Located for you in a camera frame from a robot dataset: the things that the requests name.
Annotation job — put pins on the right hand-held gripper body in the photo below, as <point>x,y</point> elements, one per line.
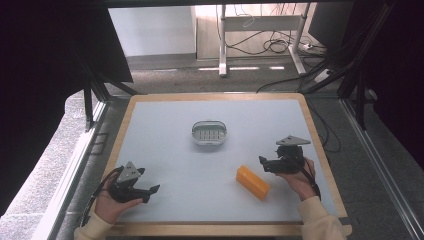
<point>289,163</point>

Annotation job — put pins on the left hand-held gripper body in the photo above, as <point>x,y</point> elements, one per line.
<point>124,193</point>

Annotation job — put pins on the person's left hand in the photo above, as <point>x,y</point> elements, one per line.
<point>110,208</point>

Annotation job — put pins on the person's right hand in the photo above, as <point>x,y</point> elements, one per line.
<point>301,183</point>

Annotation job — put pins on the orange soap bar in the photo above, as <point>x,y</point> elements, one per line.
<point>253,182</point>

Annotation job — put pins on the dark floor socket cover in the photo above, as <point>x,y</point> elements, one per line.
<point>99,143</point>

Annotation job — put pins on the clear plastic soap dish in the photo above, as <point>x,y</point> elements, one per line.
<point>209,133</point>

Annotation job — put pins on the white power strip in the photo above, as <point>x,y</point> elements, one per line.
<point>322,75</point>

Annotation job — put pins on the black metal stand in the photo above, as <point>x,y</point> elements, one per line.
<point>356,66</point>
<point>96,90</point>

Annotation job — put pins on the black curtain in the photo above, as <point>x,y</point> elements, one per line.
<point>40,83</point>
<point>396,66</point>

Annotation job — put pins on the white cabinet panel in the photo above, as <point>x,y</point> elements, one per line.
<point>151,31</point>

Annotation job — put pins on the aluminium frame rail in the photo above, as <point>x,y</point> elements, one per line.
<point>383,166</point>
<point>70,176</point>

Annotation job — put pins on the white metal desk frame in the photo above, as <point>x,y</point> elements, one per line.
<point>260,23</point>

